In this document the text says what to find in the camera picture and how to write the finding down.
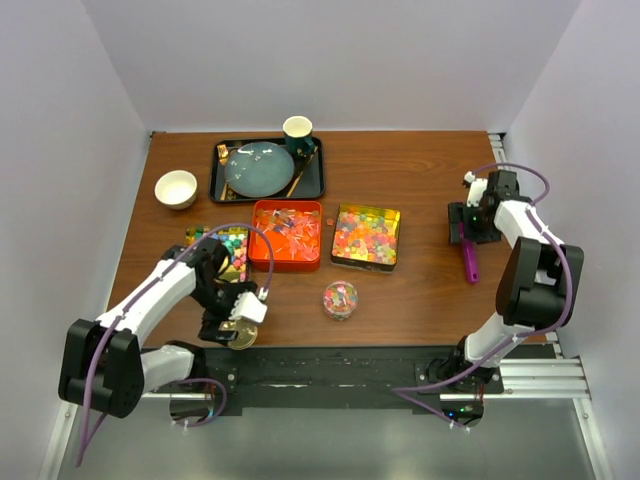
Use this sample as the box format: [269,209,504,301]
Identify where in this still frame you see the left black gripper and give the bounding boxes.
[189,280,256,345]

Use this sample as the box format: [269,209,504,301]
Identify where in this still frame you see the gold round jar lid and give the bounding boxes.
[219,320,258,350]

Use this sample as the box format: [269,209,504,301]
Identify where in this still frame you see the purple plastic scoop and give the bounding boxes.
[459,223,479,284]

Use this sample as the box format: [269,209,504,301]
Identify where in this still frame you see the star candy tin box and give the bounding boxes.
[185,226,249,284]

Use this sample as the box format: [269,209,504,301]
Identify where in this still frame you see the orange lollipop box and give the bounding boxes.
[252,199,322,273]

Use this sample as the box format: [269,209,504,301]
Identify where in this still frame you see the gold tin of gummies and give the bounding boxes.
[330,203,401,273]

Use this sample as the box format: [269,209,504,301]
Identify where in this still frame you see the clear plastic jar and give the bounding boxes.
[322,281,358,321]

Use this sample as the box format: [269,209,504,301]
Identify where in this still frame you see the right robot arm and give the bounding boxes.
[435,170,584,393]

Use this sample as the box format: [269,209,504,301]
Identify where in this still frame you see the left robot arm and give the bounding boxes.
[58,238,232,418]

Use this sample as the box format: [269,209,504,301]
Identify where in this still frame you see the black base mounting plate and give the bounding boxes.
[204,345,453,416]

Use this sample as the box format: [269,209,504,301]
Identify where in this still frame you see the white ceramic bowl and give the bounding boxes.
[154,170,198,210]

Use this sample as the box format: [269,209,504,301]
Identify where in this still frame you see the gold chopsticks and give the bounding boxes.
[285,152,316,198]

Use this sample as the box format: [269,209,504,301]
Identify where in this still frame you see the blue-grey ceramic plate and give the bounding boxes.
[225,141,295,198]

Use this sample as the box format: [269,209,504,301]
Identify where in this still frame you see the gold fork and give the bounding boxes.
[217,144,230,201]

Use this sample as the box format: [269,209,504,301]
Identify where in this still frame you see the dark green mug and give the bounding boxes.
[282,116,316,157]

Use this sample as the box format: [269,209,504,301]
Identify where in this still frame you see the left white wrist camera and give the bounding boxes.
[229,292,268,325]

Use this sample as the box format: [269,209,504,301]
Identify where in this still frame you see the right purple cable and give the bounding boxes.
[392,162,574,421]

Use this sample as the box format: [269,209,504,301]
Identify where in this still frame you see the purple cable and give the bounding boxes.
[392,162,574,421]
[74,223,276,469]

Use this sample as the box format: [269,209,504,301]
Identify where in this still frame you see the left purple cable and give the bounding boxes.
[74,223,276,469]

